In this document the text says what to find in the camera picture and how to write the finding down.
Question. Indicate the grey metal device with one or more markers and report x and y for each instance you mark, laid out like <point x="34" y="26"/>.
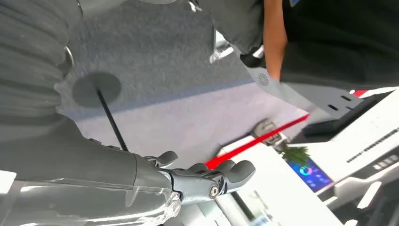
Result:
<point x="268" y="131"/>

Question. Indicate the black stanchion pole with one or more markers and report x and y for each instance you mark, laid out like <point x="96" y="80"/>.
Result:
<point x="112" y="123"/>

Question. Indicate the blue display screen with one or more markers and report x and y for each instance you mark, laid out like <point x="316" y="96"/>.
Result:
<point x="311" y="175"/>

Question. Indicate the white counter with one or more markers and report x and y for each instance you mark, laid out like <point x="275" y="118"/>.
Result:
<point x="274" y="193"/>

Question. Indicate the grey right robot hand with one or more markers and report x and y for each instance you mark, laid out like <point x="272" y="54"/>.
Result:
<point x="78" y="162"/>

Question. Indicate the red floor tape line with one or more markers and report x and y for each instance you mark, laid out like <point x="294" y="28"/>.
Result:
<point x="258" y="140"/>

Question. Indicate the small green plant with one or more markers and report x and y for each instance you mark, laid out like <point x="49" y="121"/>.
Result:
<point x="296" y="155"/>

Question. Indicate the white machine with slots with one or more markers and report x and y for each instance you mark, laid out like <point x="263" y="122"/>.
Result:
<point x="358" y="140"/>

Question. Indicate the black round stanchion base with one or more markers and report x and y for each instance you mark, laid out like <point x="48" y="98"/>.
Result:
<point x="93" y="85"/>

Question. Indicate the person in black shirt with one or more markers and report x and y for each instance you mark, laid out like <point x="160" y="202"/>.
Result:
<point x="336" y="40"/>

